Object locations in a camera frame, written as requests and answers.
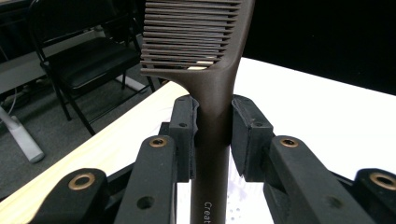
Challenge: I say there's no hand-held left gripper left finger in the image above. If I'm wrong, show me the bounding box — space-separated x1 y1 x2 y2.
114 94 200 224

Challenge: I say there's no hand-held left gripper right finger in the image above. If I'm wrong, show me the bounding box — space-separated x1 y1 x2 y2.
230 94 375 224

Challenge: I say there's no dark brown comb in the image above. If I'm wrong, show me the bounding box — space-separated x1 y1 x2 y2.
139 0 257 224

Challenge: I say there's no wooden table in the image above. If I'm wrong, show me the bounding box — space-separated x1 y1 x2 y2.
0 79 191 224

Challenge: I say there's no white table mat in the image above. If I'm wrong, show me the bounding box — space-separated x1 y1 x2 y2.
148 57 396 224

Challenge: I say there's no black folding chair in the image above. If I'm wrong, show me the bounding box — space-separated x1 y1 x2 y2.
27 0 157 136

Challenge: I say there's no white desk leg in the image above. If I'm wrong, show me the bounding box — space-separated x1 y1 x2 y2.
0 105 47 164

